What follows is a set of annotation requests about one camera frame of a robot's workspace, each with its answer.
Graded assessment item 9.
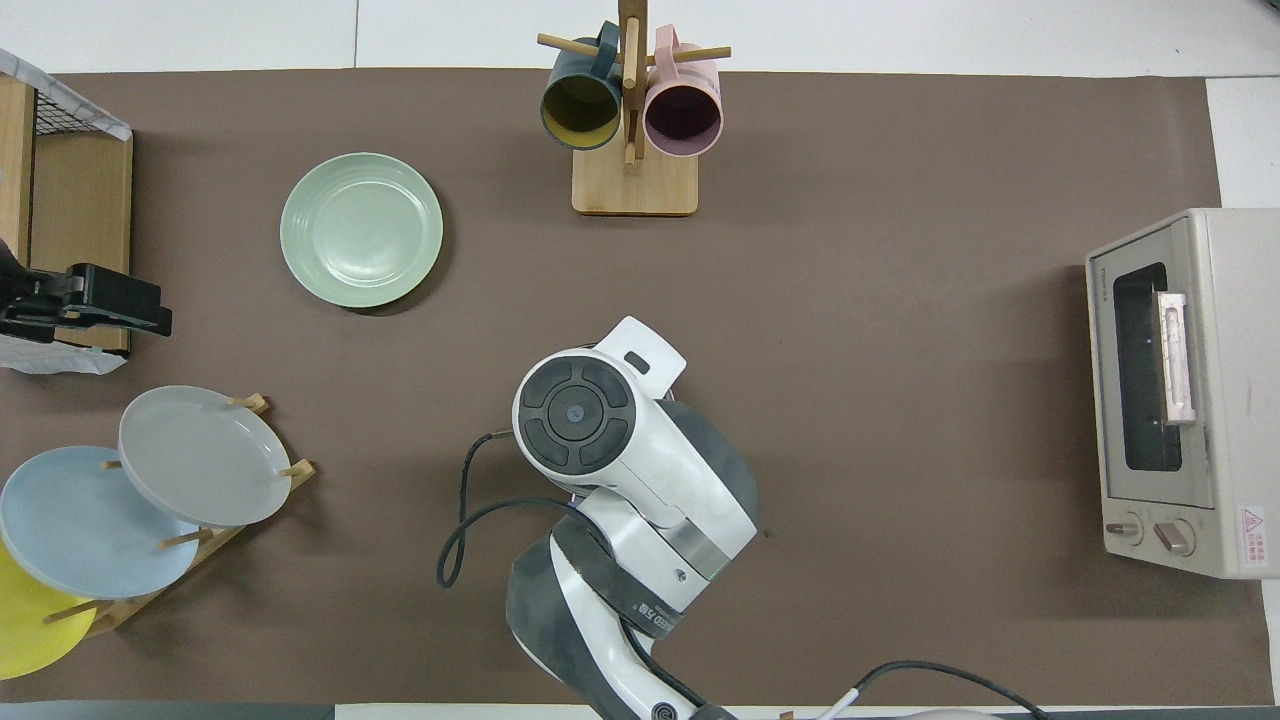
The light blue plate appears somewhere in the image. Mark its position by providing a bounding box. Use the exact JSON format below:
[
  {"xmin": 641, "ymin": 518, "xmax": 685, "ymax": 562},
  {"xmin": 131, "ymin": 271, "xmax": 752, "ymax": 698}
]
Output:
[{"xmin": 0, "ymin": 445, "xmax": 201, "ymax": 601}]

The brown table mat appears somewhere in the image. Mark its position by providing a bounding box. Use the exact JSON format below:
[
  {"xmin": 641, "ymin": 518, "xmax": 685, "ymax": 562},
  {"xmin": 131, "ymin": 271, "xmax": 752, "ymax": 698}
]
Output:
[{"xmin": 0, "ymin": 68, "xmax": 1271, "ymax": 706}]

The light green plate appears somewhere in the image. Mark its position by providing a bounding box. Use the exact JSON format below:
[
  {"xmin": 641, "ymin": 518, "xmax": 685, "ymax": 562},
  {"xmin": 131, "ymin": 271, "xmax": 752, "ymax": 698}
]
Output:
[{"xmin": 280, "ymin": 152, "xmax": 444, "ymax": 309}]

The yellow plate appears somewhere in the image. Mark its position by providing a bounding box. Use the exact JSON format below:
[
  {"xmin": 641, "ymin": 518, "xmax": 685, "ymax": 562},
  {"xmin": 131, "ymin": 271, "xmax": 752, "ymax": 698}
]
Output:
[{"xmin": 0, "ymin": 540, "xmax": 98, "ymax": 681}]

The dark teal mug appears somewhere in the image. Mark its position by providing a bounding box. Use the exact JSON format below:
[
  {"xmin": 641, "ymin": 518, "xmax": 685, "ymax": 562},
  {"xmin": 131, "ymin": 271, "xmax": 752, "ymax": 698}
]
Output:
[{"xmin": 540, "ymin": 22, "xmax": 624, "ymax": 151}]

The wooden mug tree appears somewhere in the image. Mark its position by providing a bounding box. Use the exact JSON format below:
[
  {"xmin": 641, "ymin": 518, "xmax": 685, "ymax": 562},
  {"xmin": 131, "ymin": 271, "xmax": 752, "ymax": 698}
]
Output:
[{"xmin": 537, "ymin": 0, "xmax": 732, "ymax": 217}]

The black right base cable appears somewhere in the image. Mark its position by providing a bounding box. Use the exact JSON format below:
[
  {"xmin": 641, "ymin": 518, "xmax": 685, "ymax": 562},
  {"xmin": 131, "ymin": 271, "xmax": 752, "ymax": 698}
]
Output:
[{"xmin": 855, "ymin": 660, "xmax": 1051, "ymax": 720}]

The white patterned cloth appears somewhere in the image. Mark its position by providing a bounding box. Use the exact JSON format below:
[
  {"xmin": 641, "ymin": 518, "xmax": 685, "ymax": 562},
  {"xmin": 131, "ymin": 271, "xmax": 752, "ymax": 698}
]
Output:
[
  {"xmin": 0, "ymin": 48, "xmax": 133, "ymax": 141},
  {"xmin": 0, "ymin": 335, "xmax": 129, "ymax": 376}
]

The grey plate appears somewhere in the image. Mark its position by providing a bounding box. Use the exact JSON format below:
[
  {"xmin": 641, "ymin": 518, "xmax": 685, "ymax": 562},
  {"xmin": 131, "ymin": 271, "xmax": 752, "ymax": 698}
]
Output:
[{"xmin": 118, "ymin": 385, "xmax": 293, "ymax": 528}]

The pink mug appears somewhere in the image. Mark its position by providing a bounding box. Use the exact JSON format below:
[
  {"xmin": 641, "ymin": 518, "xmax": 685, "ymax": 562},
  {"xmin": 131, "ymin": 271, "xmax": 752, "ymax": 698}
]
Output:
[{"xmin": 643, "ymin": 25, "xmax": 723, "ymax": 158}]

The white toaster oven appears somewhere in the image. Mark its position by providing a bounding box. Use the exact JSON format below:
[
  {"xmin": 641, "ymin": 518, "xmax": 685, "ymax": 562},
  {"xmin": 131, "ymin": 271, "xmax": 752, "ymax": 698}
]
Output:
[{"xmin": 1085, "ymin": 207, "xmax": 1280, "ymax": 580}]

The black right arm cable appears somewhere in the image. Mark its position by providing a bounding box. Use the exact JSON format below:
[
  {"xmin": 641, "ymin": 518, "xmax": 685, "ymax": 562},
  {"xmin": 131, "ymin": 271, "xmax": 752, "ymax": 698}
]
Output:
[{"xmin": 437, "ymin": 430, "xmax": 601, "ymax": 591}]

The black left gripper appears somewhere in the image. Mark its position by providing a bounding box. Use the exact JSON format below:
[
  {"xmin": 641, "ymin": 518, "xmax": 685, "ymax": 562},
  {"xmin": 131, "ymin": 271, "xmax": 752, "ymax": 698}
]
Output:
[{"xmin": 0, "ymin": 238, "xmax": 174, "ymax": 346}]

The black wire basket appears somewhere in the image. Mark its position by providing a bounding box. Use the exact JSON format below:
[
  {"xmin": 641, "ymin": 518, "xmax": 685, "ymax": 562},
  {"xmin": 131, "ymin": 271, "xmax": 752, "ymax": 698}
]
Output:
[{"xmin": 30, "ymin": 85, "xmax": 133, "ymax": 141}]

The wooden plate rack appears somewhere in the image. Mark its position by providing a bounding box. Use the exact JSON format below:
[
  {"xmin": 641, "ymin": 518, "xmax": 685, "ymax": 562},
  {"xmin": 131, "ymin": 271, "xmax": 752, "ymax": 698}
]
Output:
[{"xmin": 40, "ymin": 393, "xmax": 317, "ymax": 633}]

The light bamboo cutting board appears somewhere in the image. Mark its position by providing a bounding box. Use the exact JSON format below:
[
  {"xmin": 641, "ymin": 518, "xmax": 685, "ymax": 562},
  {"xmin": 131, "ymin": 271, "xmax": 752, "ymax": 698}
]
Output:
[{"xmin": 0, "ymin": 78, "xmax": 37, "ymax": 271}]

